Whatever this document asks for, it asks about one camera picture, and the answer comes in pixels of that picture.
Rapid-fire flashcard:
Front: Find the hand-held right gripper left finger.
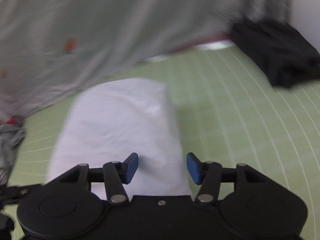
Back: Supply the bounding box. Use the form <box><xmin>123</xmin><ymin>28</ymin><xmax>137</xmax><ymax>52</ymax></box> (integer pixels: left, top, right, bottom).
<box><xmin>59</xmin><ymin>152</ymin><xmax>139</xmax><ymax>204</ymax></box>

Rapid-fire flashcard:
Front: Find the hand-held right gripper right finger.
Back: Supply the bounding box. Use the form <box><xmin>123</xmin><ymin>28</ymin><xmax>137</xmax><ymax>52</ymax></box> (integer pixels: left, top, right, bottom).
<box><xmin>186</xmin><ymin>152</ymin><xmax>263</xmax><ymax>204</ymax></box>

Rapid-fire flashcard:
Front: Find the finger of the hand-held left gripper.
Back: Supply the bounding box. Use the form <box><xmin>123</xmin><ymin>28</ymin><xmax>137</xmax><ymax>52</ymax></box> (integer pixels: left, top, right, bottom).
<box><xmin>0</xmin><ymin>183</ymin><xmax>44</xmax><ymax>205</ymax></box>

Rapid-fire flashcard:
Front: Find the white garment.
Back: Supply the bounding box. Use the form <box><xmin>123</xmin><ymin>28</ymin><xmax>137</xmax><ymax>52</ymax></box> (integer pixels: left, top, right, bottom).
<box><xmin>47</xmin><ymin>77</ymin><xmax>192</xmax><ymax>202</ymax></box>

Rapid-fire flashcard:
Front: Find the grey elastic waist garment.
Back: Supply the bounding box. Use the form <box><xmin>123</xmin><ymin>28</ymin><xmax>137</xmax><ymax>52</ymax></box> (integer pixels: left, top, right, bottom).
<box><xmin>0</xmin><ymin>116</ymin><xmax>27</xmax><ymax>188</ymax></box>

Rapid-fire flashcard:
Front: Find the green grid cutting mat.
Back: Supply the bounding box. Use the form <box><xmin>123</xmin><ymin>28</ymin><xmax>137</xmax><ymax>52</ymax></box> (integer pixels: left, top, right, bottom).
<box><xmin>0</xmin><ymin>44</ymin><xmax>320</xmax><ymax>240</ymax></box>

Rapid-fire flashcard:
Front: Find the black folded garment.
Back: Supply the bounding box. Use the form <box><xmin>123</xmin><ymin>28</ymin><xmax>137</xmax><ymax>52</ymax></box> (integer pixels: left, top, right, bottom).
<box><xmin>229</xmin><ymin>20</ymin><xmax>320</xmax><ymax>89</ymax></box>

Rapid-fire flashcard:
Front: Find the grey-green printed shirt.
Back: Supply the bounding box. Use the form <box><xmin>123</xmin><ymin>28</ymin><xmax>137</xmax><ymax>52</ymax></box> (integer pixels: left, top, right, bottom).
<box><xmin>0</xmin><ymin>0</ymin><xmax>293</xmax><ymax>126</ymax></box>

